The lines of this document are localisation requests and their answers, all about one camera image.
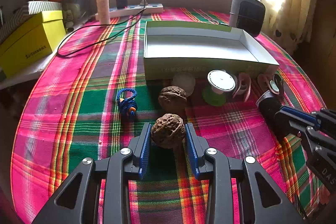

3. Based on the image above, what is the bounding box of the brown walnut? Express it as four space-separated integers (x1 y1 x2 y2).
158 86 187 114
151 114 186 149

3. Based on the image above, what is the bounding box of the black rectangular device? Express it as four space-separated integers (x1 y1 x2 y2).
256 91 289 142

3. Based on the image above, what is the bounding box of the small translucent round jar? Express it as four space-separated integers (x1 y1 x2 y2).
172 72 195 97

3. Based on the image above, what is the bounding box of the pink carabiner clip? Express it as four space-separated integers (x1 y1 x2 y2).
232 72 252 102

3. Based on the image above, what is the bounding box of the pink clip with dial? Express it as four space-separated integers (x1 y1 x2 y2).
257 73 284 98

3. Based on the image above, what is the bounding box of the plaid pink green tablecloth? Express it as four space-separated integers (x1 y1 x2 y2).
11 8 329 223

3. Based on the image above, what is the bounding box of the open white green box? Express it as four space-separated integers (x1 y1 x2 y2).
143 21 279 80

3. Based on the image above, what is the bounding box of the grey black mini heater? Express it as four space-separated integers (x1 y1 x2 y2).
229 0 266 38

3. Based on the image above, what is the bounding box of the white power strip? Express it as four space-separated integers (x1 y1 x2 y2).
109 3 164 18

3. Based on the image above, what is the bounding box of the white plug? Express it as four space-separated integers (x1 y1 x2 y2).
139 0 147 8

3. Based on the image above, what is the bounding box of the yellow box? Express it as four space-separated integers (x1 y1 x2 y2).
1 10 66 81

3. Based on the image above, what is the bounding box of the cream lotion tube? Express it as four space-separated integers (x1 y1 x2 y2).
96 0 110 24

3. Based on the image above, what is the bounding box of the striped white box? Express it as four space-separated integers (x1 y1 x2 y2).
1 1 62 42

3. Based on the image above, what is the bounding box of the blue cord keychain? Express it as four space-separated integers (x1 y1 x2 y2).
116 88 138 120

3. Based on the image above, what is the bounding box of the black charger cable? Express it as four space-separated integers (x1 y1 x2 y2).
56 0 146 59

